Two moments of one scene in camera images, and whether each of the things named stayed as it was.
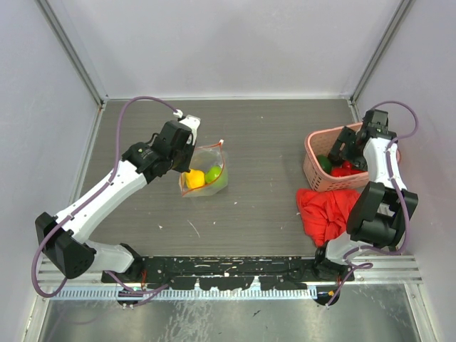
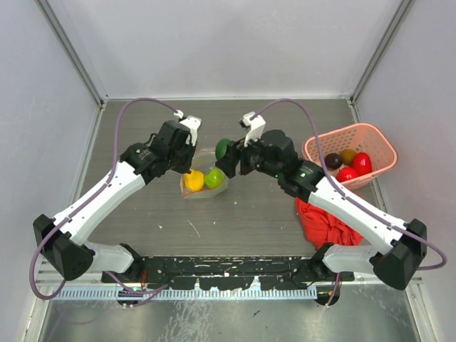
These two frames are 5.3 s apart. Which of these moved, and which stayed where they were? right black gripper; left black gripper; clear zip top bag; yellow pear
Moved: right black gripper
Stayed: yellow pear; clear zip top bag; left black gripper
